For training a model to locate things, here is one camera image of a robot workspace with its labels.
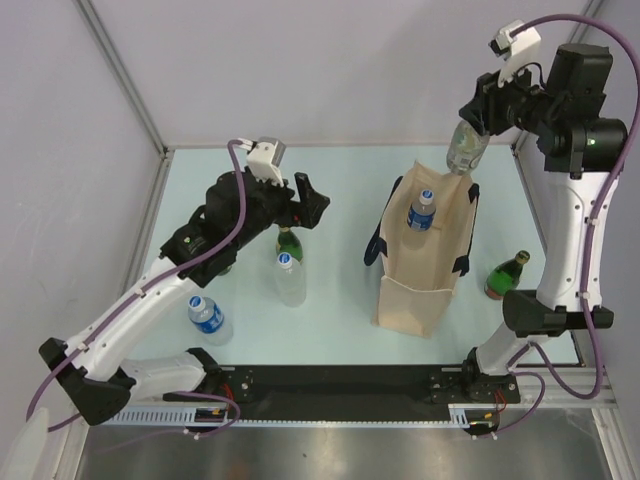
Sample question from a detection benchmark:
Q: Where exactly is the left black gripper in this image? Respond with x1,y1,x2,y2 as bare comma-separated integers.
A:
229,168,328,250

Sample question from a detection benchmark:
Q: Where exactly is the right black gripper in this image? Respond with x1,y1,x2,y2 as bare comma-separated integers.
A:
459,56,562,136

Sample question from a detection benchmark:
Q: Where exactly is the clear glass bottle green cap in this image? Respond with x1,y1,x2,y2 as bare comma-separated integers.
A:
446,120,490,175

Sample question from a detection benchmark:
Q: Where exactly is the clear plastic bottle blue cap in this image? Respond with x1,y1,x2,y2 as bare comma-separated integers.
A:
274,252,306,307

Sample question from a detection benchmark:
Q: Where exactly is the blue label water bottle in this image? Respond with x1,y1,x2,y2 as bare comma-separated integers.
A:
407,189,436,232

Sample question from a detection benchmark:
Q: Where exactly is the beige canvas tote bag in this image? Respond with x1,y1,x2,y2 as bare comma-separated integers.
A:
364,162,480,338

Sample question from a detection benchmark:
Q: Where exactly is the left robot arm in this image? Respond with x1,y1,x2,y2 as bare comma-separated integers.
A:
39,170,330,426

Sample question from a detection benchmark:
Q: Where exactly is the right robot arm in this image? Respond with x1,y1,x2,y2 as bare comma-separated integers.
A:
460,41,629,401

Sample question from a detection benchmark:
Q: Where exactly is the blue label bottle front left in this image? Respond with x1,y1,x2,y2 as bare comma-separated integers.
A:
187,295,233,346

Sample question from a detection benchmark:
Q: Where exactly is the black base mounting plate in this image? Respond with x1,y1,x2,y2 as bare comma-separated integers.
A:
194,365,520,416

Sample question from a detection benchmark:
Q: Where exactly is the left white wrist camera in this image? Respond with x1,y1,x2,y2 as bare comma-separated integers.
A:
239,137,286,187

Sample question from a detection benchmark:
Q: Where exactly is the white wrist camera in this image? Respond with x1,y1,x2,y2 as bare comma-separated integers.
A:
239,137,286,187
489,20,541,88

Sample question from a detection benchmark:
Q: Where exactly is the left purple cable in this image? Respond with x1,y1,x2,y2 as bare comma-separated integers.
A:
24,139,249,444

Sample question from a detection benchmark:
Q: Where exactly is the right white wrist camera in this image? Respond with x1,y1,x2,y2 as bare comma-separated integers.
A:
489,20,541,88

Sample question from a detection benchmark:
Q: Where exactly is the aluminium frame rail left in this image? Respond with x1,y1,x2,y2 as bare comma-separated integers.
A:
74,0,174,161

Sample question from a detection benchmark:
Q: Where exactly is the aluminium frame rail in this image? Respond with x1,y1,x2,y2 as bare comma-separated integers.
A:
510,0,606,151
74,0,174,161

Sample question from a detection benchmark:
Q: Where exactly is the aluminium frame rail right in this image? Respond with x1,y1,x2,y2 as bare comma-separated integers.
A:
510,0,606,151

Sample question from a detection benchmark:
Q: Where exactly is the white slotted cable duct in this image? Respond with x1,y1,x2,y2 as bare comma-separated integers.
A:
105,404,499,429

